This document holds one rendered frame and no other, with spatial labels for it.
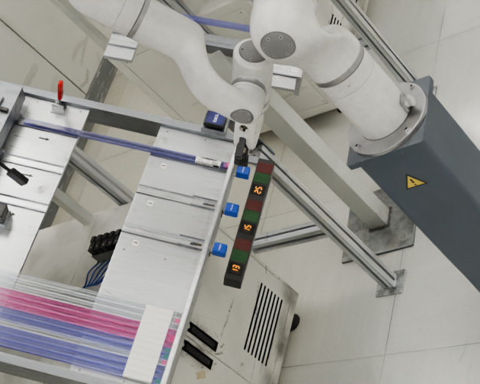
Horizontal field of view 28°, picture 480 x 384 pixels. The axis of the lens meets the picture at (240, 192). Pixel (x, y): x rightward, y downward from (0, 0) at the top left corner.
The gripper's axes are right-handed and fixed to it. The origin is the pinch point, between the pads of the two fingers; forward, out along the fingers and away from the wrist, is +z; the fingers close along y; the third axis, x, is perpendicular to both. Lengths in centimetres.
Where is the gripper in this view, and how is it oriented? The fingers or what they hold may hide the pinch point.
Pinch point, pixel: (245, 146)
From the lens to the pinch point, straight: 217.0
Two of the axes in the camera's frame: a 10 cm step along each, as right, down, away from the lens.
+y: 2.4, -8.0, 5.5
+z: -0.5, 5.6, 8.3
